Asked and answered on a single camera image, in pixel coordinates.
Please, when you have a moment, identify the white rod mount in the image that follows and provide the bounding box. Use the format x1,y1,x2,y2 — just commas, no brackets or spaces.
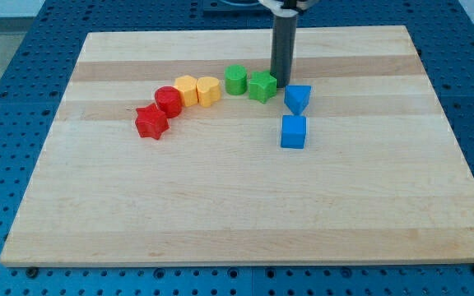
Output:
258,0,318,16

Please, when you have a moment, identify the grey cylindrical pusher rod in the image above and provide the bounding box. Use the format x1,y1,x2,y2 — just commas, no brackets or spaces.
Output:
270,15,297,88

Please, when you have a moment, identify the blue triangle block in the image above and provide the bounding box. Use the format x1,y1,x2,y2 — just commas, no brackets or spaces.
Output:
284,85,312,115

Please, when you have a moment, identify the green star block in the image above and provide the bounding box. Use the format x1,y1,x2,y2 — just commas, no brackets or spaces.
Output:
248,71,277,104

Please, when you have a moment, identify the red star block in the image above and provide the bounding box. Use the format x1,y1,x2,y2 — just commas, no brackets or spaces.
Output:
135,103,169,140

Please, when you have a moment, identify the green cylinder block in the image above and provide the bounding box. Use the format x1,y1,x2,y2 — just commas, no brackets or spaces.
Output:
225,64,248,95

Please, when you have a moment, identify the yellow heart block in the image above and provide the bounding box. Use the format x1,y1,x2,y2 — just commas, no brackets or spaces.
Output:
197,76,221,107

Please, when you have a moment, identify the blue cube block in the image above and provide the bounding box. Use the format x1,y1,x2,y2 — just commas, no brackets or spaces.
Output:
281,115,307,149

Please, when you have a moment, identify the yellow hexagon block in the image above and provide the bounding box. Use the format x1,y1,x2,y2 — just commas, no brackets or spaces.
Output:
174,75,198,107

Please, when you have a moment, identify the red cylinder block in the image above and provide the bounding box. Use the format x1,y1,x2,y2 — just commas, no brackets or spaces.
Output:
154,86,182,118

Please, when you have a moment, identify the wooden board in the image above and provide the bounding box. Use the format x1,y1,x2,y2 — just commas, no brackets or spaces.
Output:
0,25,474,267

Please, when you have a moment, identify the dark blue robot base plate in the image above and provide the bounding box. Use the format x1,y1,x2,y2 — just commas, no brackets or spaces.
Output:
202,0,271,17

